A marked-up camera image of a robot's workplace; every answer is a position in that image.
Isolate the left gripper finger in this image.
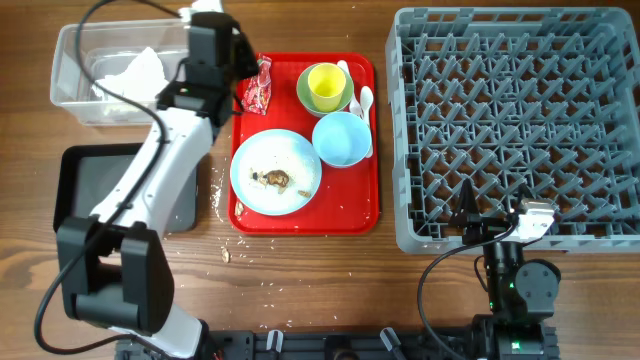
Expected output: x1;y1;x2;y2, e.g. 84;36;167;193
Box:
231;76;245;116
233;33;259;80

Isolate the red snack wrapper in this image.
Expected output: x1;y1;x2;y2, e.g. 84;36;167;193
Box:
242;54;272;115

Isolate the large white napkin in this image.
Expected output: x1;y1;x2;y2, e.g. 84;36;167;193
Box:
92;47;169;102

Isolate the green bowl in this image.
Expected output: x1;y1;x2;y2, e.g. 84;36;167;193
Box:
296;63;349;118

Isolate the yellow cup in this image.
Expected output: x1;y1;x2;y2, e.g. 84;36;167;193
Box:
307;63;347;112

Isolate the light blue bowl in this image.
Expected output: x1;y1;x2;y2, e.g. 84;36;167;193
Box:
312;112;373;168

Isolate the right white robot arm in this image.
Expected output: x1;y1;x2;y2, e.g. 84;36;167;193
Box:
449;179;561;359

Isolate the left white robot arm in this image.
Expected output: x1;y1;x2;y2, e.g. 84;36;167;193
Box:
34;11;258;359

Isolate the grey dishwasher rack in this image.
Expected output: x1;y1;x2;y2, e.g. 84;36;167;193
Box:
385;7;639;254

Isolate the light blue plate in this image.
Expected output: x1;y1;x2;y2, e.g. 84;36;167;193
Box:
230;129;322;216

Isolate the white plastic fork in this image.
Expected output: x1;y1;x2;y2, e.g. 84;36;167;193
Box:
337;60;363;117

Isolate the red serving tray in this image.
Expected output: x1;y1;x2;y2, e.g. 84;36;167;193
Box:
227;52;380;236

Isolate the white plastic spoon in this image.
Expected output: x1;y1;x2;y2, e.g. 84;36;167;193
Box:
360;86;374;158

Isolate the black rectangular tray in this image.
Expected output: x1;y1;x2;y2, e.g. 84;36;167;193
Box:
53;143;199;233

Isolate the food crumb on table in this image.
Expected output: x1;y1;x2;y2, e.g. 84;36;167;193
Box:
221;248;231;263

